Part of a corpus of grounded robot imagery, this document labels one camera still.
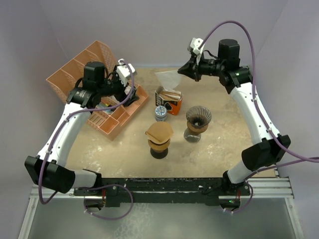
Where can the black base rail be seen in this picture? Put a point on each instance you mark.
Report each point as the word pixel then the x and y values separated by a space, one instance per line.
pixel 204 190

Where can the smoky glass dripper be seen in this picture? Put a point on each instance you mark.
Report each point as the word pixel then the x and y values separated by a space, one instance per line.
pixel 198 116

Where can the orange coffee filter box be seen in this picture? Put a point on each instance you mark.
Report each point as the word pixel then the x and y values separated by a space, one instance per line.
pixel 170 99

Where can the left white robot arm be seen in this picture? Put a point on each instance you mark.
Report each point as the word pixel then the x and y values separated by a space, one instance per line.
pixel 47 169

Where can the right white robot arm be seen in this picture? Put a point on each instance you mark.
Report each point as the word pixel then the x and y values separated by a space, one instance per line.
pixel 237 81

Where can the clear glass carafe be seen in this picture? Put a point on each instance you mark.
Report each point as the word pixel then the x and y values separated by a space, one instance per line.
pixel 190 137

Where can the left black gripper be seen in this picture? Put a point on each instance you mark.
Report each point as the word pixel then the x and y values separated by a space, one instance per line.
pixel 125 99

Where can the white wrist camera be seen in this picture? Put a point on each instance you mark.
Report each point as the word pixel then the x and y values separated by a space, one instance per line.
pixel 124 71
pixel 196 48

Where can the small blue white jar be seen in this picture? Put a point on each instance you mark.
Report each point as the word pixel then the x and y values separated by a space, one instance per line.
pixel 160 113

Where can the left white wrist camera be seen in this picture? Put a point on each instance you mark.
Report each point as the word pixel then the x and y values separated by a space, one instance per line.
pixel 124 71

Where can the white paper coffee filter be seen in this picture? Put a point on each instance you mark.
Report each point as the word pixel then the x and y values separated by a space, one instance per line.
pixel 169 79

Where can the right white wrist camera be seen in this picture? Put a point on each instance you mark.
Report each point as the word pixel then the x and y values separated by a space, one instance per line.
pixel 196 48

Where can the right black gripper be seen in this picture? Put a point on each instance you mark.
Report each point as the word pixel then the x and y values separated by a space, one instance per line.
pixel 188 69

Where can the brown paper coffee filter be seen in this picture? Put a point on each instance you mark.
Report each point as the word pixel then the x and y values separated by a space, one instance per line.
pixel 159 132

